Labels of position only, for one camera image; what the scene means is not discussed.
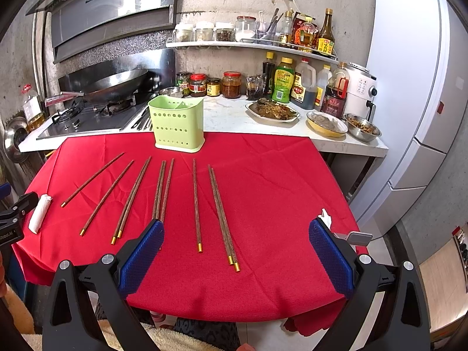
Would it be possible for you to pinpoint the dark sauce jug red handle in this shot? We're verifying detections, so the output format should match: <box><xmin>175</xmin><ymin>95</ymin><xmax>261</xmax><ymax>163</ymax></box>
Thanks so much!
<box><xmin>321</xmin><ymin>62</ymin><xmax>351</xmax><ymax>118</ymax></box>

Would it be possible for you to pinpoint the steel bowl of food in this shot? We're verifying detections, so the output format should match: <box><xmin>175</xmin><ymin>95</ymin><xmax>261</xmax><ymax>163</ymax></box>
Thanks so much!
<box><xmin>344</xmin><ymin>113</ymin><xmax>382</xmax><ymax>142</ymax></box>

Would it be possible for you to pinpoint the clear jug yellow cap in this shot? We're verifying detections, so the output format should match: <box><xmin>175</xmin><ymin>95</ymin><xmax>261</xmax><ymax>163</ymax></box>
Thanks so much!
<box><xmin>315</xmin><ymin>65</ymin><xmax>333</xmax><ymax>112</ymax></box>

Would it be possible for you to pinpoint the oil jug red cap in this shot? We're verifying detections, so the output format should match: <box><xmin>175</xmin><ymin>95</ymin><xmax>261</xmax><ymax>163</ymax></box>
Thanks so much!
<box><xmin>290</xmin><ymin>58</ymin><xmax>317</xmax><ymax>109</ymax></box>

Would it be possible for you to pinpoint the clear utensil cup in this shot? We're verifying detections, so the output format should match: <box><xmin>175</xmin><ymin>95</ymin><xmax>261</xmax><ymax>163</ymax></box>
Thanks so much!
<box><xmin>256</xmin><ymin>22</ymin><xmax>278</xmax><ymax>41</ymax></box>

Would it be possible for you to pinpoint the steel ladle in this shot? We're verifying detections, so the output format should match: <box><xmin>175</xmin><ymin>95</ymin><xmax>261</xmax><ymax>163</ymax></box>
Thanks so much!
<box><xmin>129</xmin><ymin>111</ymin><xmax>147</xmax><ymax>130</ymax></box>

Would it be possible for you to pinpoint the white lid spice jar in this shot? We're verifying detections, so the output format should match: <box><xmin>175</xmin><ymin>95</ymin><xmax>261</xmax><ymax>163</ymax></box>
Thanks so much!
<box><xmin>214</xmin><ymin>22</ymin><xmax>235</xmax><ymax>42</ymax></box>
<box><xmin>195</xmin><ymin>21</ymin><xmax>214</xmax><ymax>42</ymax></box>
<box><xmin>175</xmin><ymin>23</ymin><xmax>194</xmax><ymax>42</ymax></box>

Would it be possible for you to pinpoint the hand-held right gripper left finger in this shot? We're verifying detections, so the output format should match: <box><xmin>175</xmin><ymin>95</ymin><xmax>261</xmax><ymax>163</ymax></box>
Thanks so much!
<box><xmin>42</xmin><ymin>219</ymin><xmax>165</xmax><ymax>351</ymax></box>

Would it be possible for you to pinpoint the red lid sauce jar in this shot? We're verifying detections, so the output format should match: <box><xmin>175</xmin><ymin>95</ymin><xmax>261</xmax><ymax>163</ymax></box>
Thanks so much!
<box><xmin>189</xmin><ymin>74</ymin><xmax>207</xmax><ymax>97</ymax></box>

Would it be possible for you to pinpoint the steel pot lid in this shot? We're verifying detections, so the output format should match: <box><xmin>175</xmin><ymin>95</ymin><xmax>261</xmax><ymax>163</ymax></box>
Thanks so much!
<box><xmin>4</xmin><ymin>115</ymin><xmax>30</xmax><ymax>163</ymax></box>

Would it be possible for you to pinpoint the steel wok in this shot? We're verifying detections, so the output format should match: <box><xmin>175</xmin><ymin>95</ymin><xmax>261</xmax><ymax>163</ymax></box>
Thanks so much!
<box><xmin>46</xmin><ymin>69</ymin><xmax>149</xmax><ymax>106</ymax></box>

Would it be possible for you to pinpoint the green plastic utensil holder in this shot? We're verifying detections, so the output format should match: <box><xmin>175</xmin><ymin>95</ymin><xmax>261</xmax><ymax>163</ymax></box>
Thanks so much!
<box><xmin>148</xmin><ymin>95</ymin><xmax>206</xmax><ymax>152</ymax></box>

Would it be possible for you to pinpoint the plate of cooked food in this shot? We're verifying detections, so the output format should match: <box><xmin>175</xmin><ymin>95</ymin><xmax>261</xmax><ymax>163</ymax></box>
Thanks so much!
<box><xmin>245</xmin><ymin>97</ymin><xmax>301</xmax><ymax>123</ymax></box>

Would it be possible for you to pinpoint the glass jar red lid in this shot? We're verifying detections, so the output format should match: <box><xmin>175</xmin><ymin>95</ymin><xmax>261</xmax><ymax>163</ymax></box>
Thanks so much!
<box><xmin>235</xmin><ymin>16</ymin><xmax>257</xmax><ymax>42</ymax></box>

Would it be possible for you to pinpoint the rolled white tissue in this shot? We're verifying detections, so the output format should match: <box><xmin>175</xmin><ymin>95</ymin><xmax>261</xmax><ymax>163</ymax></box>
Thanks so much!
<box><xmin>28</xmin><ymin>193</ymin><xmax>53</xmax><ymax>234</ymax></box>

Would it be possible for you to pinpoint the gas stove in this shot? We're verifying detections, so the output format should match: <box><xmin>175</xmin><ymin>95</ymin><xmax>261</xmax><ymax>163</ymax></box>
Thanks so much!
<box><xmin>37</xmin><ymin>99</ymin><xmax>154</xmax><ymax>140</ymax></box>

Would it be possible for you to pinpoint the green plastic bottle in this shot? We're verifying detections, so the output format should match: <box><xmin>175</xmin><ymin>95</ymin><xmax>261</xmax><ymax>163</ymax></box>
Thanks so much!
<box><xmin>273</xmin><ymin>57</ymin><xmax>295</xmax><ymax>104</ymax></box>

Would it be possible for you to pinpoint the grey wall pipe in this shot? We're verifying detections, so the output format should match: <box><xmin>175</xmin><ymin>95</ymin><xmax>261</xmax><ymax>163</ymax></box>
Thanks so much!
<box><xmin>31</xmin><ymin>11</ymin><xmax>50</xmax><ymax>97</ymax></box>

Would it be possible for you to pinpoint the cooking oil bottle red cap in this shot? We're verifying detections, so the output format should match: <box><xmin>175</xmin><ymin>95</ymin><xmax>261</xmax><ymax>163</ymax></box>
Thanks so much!
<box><xmin>20</xmin><ymin>84</ymin><xmax>44</xmax><ymax>132</ymax></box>

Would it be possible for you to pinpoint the white kitchen appliance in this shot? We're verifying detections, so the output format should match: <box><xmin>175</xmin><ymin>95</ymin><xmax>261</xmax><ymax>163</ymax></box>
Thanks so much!
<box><xmin>344</xmin><ymin>62</ymin><xmax>378</xmax><ymax>121</ymax></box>

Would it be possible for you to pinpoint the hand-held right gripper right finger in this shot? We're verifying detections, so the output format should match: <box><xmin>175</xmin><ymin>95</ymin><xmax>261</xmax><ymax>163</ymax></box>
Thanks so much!
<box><xmin>308</xmin><ymin>217</ymin><xmax>430</xmax><ymax>351</ymax></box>

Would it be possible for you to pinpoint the large chili paste jar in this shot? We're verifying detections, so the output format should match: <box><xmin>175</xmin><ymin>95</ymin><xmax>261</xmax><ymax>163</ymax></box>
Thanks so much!
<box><xmin>222</xmin><ymin>72</ymin><xmax>242</xmax><ymax>99</ymax></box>

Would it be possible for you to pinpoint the green label jar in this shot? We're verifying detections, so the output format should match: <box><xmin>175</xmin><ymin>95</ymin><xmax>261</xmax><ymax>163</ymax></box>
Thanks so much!
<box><xmin>176</xmin><ymin>72</ymin><xmax>191</xmax><ymax>96</ymax></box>

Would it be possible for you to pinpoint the dark soy sauce bottle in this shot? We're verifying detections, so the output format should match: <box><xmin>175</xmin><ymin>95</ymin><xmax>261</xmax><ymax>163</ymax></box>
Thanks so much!
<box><xmin>261</xmin><ymin>52</ymin><xmax>276</xmax><ymax>96</ymax></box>

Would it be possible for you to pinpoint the red tablecloth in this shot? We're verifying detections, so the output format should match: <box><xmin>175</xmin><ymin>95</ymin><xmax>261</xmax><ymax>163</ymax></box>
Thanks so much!
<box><xmin>11</xmin><ymin>133</ymin><xmax>361</xmax><ymax>331</ymax></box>

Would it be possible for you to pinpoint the white wall shelf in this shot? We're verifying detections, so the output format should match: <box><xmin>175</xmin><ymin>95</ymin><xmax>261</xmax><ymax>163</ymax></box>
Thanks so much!
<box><xmin>166</xmin><ymin>40</ymin><xmax>340</xmax><ymax>67</ymax></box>

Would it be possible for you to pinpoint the white refrigerator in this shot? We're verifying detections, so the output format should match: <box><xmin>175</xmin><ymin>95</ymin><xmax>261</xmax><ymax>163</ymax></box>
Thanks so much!
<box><xmin>351</xmin><ymin>0</ymin><xmax>468</xmax><ymax>236</ymax></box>

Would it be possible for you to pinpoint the yellow oil bottle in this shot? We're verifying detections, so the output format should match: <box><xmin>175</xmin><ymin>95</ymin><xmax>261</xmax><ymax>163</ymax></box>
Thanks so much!
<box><xmin>298</xmin><ymin>16</ymin><xmax>319</xmax><ymax>52</ymax></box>

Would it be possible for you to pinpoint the gold cap small bottle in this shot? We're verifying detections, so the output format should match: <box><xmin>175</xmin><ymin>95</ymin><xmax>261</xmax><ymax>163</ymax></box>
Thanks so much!
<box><xmin>280</xmin><ymin>10</ymin><xmax>295</xmax><ymax>44</ymax></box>

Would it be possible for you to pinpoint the grey range hood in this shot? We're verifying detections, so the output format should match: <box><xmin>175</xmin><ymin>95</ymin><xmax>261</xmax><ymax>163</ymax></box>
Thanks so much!
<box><xmin>25</xmin><ymin>0</ymin><xmax>181</xmax><ymax>66</ymax></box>

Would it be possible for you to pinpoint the clear plastic bag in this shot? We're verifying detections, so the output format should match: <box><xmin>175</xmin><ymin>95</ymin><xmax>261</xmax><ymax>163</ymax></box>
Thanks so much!
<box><xmin>246</xmin><ymin>75</ymin><xmax>267</xmax><ymax>101</ymax></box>

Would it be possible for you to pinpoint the dark patterned cloth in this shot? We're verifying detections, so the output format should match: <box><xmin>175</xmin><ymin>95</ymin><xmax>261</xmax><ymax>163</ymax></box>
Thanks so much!
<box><xmin>173</xmin><ymin>317</ymin><xmax>240</xmax><ymax>350</ymax></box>

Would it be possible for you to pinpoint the gold rim bowl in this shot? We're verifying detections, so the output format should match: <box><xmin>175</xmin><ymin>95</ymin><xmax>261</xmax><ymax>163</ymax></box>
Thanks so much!
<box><xmin>306</xmin><ymin>111</ymin><xmax>349</xmax><ymax>139</ymax></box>

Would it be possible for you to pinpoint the tall dark vinegar bottle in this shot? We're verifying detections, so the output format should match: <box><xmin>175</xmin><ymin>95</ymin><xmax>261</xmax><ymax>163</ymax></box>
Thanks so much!
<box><xmin>316</xmin><ymin>8</ymin><xmax>337</xmax><ymax>56</ymax></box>

